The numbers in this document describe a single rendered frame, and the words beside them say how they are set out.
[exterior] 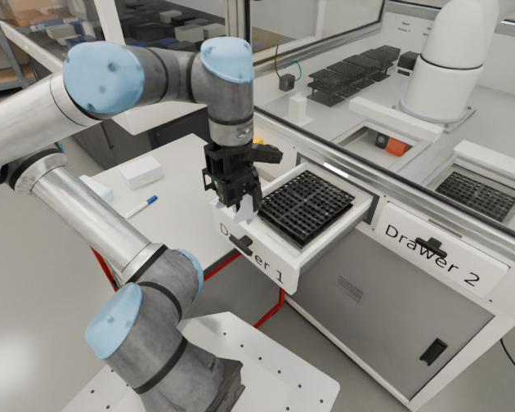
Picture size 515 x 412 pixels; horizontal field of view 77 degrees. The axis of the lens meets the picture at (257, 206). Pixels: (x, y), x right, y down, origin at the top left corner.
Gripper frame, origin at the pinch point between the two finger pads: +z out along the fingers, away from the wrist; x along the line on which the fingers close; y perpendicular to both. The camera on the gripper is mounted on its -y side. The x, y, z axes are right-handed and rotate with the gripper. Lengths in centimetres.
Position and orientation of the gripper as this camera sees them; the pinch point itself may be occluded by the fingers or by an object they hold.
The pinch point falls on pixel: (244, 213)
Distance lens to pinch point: 71.0
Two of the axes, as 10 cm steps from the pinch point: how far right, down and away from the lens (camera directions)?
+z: 0.0, 7.3, 6.8
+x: 6.9, 4.9, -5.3
